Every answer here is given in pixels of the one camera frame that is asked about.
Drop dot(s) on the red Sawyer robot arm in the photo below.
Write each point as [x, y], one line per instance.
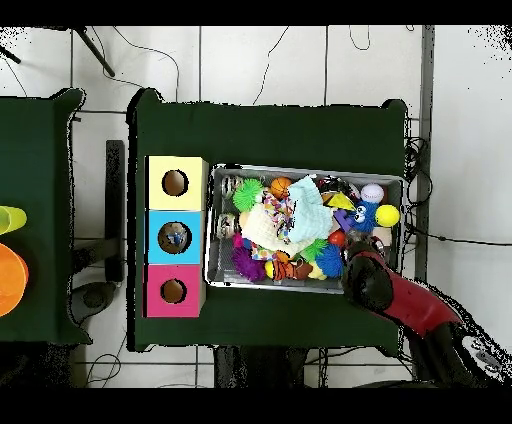
[416, 304]

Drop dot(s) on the small blue spiky ball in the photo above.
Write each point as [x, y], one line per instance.
[330, 260]

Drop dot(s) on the grey floor rail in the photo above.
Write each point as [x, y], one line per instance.
[427, 80]

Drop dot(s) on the white toy baseball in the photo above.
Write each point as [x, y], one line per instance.
[372, 192]

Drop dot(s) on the cream waffle cloth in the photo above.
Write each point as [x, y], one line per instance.
[256, 230]

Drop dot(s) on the black upright panel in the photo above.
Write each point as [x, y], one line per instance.
[115, 192]

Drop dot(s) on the yellow cheese wedge toy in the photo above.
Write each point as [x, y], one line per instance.
[340, 202]

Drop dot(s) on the short black tripod leg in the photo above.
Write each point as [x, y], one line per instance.
[10, 54]

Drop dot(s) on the orange toy basketball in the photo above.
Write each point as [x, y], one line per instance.
[280, 188]

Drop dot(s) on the crushed clear bottle blue label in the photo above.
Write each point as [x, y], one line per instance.
[182, 232]

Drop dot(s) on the shallow mesh bin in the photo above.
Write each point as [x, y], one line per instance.
[224, 276]

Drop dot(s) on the green spiky ball toy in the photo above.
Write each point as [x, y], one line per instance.
[247, 194]

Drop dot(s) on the multicolour patterned fabric bow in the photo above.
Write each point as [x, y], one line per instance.
[278, 216]

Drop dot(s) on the dark green tablecloth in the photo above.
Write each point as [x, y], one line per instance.
[260, 136]
[36, 160]

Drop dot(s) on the small orange-red ball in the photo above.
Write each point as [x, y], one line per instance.
[337, 238]

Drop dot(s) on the wooden box with three holes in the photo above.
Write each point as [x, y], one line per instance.
[196, 256]

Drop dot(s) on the purple spiky ball toy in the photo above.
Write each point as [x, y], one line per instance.
[248, 266]

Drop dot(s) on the orange plastic bowl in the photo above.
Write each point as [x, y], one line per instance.
[10, 280]

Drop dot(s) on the mint waffle cloth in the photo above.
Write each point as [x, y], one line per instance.
[312, 220]

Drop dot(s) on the blue spiky ball with eyes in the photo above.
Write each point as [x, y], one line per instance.
[364, 216]

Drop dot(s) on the long black tripod leg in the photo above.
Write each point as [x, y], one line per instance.
[96, 54]

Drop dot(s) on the grey rounded base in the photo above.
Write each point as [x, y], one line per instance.
[94, 300]

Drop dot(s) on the yellow plastic ball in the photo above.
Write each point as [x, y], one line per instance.
[387, 216]

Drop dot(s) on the yellow-green plastic cup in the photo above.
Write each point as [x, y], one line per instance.
[12, 219]

